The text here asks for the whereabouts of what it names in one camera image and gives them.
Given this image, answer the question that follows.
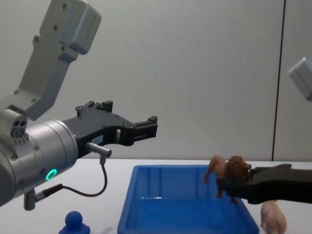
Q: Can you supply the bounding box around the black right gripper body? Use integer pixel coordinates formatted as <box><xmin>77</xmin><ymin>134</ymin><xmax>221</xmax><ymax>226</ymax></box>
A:
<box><xmin>248</xmin><ymin>167</ymin><xmax>312</xmax><ymax>205</ymax></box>

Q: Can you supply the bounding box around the blue plastic bin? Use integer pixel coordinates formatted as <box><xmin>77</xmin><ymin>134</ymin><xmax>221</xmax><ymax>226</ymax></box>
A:
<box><xmin>117</xmin><ymin>164</ymin><xmax>260</xmax><ymax>234</ymax></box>

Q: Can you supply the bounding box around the blue toy figure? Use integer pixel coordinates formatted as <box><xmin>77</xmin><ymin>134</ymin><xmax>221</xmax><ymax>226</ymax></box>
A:
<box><xmin>58</xmin><ymin>210</ymin><xmax>92</xmax><ymax>234</ymax></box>

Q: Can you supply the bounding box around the pink toy pig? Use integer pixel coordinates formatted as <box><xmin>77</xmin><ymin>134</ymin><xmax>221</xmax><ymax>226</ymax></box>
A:
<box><xmin>259</xmin><ymin>199</ymin><xmax>288</xmax><ymax>234</ymax></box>

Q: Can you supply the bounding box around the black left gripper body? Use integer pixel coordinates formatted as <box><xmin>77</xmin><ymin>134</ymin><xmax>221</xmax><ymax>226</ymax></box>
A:
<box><xmin>62</xmin><ymin>111</ymin><xmax>136</xmax><ymax>159</ymax></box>

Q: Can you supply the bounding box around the thin dark gripper cable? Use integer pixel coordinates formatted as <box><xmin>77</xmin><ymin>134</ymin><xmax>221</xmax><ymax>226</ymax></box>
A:
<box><xmin>23</xmin><ymin>142</ymin><xmax>113</xmax><ymax>211</ymax></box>

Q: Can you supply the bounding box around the brown toy lion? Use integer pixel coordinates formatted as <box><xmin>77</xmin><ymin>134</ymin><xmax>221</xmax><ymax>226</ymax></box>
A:
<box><xmin>203</xmin><ymin>155</ymin><xmax>253</xmax><ymax>205</ymax></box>

